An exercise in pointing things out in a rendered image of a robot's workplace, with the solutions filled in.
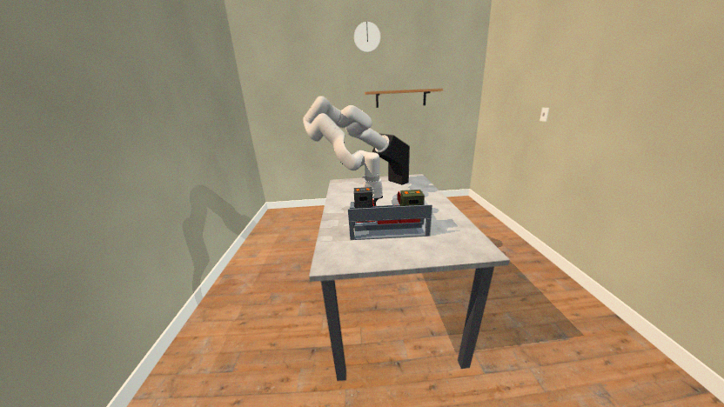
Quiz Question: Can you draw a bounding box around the dark green case with orange latches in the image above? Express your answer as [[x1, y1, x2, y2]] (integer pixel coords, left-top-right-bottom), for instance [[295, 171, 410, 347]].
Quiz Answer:
[[400, 190, 425, 206]]

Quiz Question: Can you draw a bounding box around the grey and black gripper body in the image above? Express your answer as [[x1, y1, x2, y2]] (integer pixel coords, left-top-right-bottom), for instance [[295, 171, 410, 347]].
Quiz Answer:
[[363, 179, 383, 198]]

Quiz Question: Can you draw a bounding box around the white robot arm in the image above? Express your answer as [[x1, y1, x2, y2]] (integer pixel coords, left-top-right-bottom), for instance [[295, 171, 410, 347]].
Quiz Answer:
[[303, 97, 389, 182]]

